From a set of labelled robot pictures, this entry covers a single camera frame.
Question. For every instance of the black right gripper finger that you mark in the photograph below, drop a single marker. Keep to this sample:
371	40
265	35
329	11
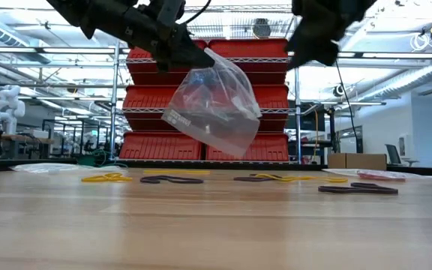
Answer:
321	47

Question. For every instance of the grey round fan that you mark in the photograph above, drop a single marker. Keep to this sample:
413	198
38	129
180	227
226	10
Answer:
261	28

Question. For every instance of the wooden workbench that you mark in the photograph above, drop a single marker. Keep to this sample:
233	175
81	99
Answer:
13	137

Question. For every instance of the yellow rubber band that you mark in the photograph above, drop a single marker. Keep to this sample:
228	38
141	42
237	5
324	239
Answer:
105	178
306	179

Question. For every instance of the red plastic storage bin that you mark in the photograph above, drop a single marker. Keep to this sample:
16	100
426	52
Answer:
156	146
276	97
272	150
253	48
141	77
144	99

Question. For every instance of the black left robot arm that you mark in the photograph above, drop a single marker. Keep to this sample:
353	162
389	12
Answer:
99	15

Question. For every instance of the red rubber bands bunch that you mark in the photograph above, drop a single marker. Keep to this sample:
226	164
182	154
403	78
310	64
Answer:
381	175

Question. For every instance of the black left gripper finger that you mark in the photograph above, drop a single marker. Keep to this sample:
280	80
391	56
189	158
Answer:
186	56

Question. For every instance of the grey office chair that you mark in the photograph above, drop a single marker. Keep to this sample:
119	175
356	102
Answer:
394	153

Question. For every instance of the brown cardboard box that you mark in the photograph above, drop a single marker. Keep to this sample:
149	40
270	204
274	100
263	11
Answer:
356	163

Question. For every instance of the clear plastic zip bag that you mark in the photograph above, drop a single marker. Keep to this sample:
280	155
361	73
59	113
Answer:
219	120
418	174
51	167

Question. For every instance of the black equipment stand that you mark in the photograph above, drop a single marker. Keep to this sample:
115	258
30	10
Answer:
309	120

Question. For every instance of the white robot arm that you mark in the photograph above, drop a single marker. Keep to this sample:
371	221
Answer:
8	108

